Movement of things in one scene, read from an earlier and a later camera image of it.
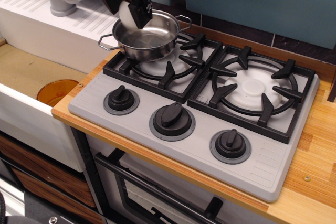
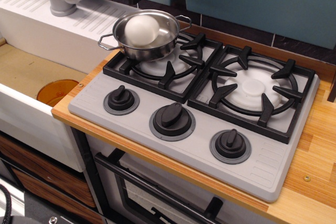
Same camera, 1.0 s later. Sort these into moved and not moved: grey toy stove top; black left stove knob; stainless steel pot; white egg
Moved: white egg
Not moved: grey toy stove top; black left stove knob; stainless steel pot
